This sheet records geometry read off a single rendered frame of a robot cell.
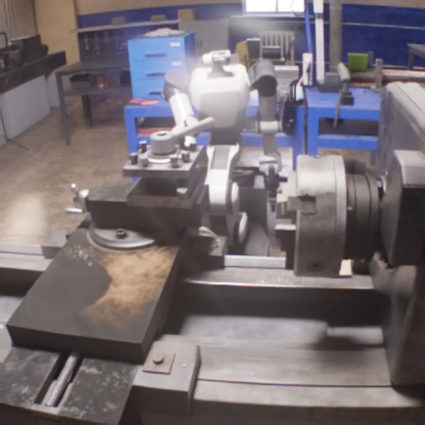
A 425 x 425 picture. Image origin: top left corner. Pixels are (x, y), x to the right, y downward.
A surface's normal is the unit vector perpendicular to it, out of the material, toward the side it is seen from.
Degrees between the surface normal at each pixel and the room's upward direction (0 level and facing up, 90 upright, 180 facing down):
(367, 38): 90
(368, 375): 0
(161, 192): 0
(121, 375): 0
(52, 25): 90
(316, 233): 74
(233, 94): 109
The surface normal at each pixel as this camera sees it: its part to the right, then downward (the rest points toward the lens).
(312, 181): -0.12, -0.49
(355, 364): -0.05, -0.87
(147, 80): -0.15, 0.48
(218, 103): 0.00, 0.74
